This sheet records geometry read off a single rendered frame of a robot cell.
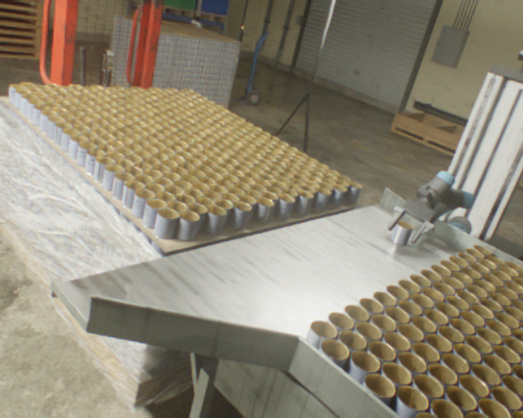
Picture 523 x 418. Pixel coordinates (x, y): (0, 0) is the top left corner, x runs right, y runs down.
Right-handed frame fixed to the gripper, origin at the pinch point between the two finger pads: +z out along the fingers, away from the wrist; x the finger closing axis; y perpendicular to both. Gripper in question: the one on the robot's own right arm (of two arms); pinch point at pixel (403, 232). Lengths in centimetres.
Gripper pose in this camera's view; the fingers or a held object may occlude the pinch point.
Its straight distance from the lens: 208.2
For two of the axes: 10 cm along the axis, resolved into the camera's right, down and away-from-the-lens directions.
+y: 3.3, 5.4, 7.8
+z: -6.5, 7.2, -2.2
